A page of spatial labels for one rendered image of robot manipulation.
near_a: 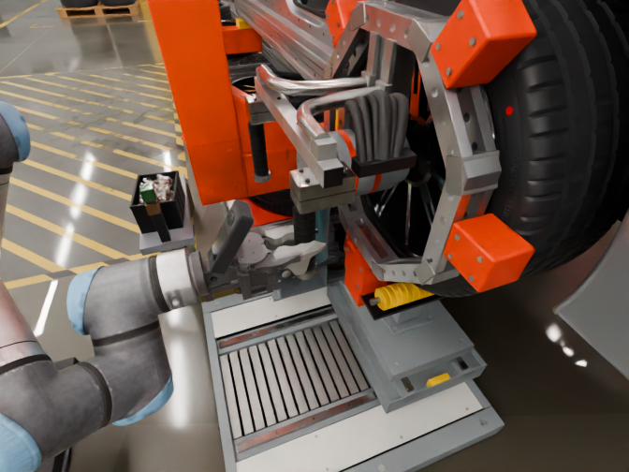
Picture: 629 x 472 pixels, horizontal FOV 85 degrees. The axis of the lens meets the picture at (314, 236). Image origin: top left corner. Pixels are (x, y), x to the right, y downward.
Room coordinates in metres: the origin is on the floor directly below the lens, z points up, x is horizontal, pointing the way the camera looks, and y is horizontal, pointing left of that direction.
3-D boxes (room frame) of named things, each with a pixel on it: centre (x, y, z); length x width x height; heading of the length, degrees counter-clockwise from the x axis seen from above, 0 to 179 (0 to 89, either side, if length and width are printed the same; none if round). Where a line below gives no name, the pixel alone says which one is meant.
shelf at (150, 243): (1.03, 0.56, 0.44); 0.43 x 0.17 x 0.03; 20
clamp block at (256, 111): (0.76, 0.10, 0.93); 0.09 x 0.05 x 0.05; 110
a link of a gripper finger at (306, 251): (0.40, 0.02, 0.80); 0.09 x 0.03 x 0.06; 102
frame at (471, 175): (0.67, -0.15, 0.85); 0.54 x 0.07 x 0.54; 20
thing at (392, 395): (0.73, -0.31, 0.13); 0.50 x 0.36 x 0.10; 20
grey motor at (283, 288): (0.95, 0.00, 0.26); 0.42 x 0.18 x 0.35; 110
